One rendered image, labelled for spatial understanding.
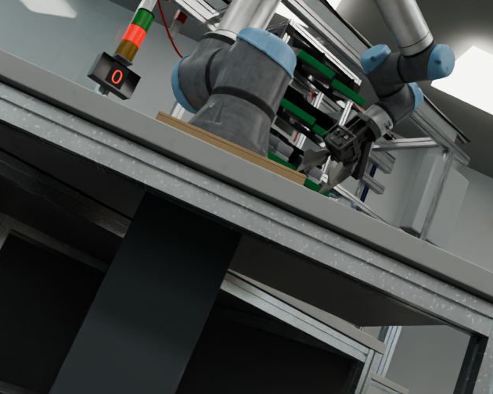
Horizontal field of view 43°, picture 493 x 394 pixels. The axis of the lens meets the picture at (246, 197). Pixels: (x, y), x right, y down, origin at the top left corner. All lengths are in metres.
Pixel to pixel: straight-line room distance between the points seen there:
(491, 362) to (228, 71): 0.60
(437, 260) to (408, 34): 0.73
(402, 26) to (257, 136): 0.52
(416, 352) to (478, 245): 1.17
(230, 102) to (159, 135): 0.31
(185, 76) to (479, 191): 5.26
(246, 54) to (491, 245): 5.31
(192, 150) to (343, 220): 0.20
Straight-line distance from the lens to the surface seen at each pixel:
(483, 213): 6.24
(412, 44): 1.42
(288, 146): 1.76
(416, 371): 5.82
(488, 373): 0.82
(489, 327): 0.82
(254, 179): 0.73
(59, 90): 0.75
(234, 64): 1.06
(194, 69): 1.16
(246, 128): 0.99
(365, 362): 1.81
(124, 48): 1.73
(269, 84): 1.04
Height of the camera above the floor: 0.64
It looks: 15 degrees up
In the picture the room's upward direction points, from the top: 23 degrees clockwise
